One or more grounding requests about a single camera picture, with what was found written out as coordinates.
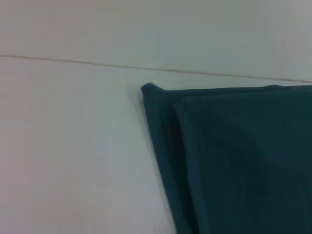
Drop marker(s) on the teal blue printed t-shirt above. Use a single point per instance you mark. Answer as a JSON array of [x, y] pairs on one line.
[[243, 158]]

